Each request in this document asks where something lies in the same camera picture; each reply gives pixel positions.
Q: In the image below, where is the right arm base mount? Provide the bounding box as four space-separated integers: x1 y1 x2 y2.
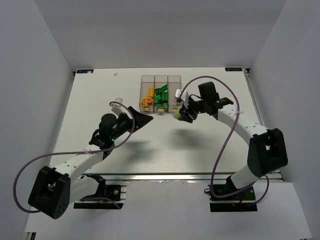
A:
204 186 258 213

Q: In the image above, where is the light green sloped lego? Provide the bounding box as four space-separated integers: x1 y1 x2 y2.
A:
173 112 181 120

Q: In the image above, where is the left clear container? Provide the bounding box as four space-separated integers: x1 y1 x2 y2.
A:
139 75 155 112

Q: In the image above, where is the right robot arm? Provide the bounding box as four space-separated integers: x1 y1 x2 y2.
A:
175 82 288 198

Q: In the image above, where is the right clear container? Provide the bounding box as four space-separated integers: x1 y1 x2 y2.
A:
168 75 182 113

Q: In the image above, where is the green 2x2 lego brick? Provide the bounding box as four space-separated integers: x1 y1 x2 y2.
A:
154 98 162 105

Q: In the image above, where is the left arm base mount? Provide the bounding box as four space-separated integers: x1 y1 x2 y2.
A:
70 173 127 210

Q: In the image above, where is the green long lego brick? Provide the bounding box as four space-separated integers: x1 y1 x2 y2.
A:
154 84 168 95

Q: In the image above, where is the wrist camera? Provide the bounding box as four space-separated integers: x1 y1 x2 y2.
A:
109 97 123 116
174 89 189 107

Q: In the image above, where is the purple cable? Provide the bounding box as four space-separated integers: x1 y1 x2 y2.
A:
179 76 270 206
12 100 136 213

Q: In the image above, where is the green 2x3 lego brick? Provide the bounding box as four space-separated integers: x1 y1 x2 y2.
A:
161 92 169 104

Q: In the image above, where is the orange round lego piece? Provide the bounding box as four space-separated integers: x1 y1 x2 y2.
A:
141 97 154 106

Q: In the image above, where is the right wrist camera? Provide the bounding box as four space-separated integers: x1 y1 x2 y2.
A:
174 89 189 107

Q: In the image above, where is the middle clear container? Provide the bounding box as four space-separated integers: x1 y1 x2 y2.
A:
153 75 168 112

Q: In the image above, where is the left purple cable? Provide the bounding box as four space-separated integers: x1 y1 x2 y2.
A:
12 100 136 213

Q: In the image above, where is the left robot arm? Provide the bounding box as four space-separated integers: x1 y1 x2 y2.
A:
28 106 154 219

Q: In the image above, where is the right blue label sticker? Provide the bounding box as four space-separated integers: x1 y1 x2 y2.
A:
224 67 243 72

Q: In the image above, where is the blue label sticker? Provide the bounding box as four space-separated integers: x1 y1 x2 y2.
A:
224 67 243 72
76 69 94 74

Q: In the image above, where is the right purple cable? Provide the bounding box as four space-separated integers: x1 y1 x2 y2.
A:
179 76 270 206

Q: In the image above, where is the left blue label sticker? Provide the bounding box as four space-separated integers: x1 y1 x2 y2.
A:
76 69 94 74

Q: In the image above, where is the green lego plate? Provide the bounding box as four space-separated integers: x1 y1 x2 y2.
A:
155 92 163 99

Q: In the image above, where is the clear container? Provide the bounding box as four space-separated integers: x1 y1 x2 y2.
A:
153 75 168 112
168 75 182 113
139 75 155 112

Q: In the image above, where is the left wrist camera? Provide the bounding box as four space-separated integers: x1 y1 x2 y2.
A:
109 97 123 116

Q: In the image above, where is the yellow lego brick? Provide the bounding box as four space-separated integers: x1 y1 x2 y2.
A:
147 87 155 98

